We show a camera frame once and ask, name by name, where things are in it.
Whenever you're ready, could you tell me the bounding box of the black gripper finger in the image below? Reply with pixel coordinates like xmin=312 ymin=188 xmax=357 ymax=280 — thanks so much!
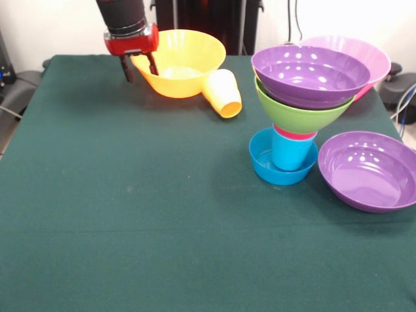
xmin=119 ymin=55 xmax=136 ymax=84
xmin=146 ymin=52 xmax=159 ymax=77

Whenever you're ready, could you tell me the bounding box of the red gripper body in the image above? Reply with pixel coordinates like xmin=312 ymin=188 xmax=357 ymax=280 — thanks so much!
xmin=103 ymin=22 xmax=160 ymax=58

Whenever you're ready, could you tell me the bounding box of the orange bowl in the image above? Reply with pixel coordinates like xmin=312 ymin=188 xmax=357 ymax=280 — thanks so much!
xmin=130 ymin=29 xmax=227 ymax=99

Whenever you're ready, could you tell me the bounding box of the orange cup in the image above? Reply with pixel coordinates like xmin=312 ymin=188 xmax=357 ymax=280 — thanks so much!
xmin=201 ymin=68 xmax=243 ymax=118

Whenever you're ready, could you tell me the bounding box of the purple bowl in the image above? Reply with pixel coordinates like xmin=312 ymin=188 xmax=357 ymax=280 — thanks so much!
xmin=250 ymin=44 xmax=372 ymax=110
xmin=317 ymin=131 xmax=416 ymax=214

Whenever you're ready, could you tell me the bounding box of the blue bowl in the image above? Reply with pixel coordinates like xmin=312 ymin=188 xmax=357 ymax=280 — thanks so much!
xmin=249 ymin=126 xmax=319 ymax=187

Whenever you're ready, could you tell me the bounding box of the green bowl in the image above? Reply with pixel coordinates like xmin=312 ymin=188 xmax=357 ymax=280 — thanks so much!
xmin=254 ymin=76 xmax=356 ymax=134

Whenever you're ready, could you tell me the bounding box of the red cup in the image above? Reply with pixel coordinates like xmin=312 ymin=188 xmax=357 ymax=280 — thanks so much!
xmin=273 ymin=123 xmax=319 ymax=141

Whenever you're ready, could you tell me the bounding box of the blue cup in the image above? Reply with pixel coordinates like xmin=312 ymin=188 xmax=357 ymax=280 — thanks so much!
xmin=271 ymin=128 xmax=318 ymax=172

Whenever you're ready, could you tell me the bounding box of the pink bowl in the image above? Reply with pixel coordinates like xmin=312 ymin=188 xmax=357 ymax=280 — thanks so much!
xmin=298 ymin=34 xmax=392 ymax=103

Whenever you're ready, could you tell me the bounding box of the black computer tower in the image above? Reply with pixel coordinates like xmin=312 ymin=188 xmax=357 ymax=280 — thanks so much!
xmin=0 ymin=29 xmax=17 ymax=95

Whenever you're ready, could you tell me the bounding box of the dark green tablecloth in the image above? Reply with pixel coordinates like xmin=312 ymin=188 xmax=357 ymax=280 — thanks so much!
xmin=0 ymin=54 xmax=416 ymax=312

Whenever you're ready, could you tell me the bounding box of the black knobbed device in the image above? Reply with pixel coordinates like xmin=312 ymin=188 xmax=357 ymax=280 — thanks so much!
xmin=380 ymin=62 xmax=416 ymax=110

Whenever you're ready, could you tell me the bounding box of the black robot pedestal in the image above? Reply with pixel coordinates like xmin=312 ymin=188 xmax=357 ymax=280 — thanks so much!
xmin=149 ymin=0 xmax=264 ymax=56

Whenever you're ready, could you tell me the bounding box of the black wall cable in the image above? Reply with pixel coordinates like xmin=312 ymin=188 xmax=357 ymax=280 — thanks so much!
xmin=294 ymin=0 xmax=306 ymax=45

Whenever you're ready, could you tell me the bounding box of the grey cable bundle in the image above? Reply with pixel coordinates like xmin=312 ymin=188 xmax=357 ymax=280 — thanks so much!
xmin=389 ymin=83 xmax=416 ymax=153

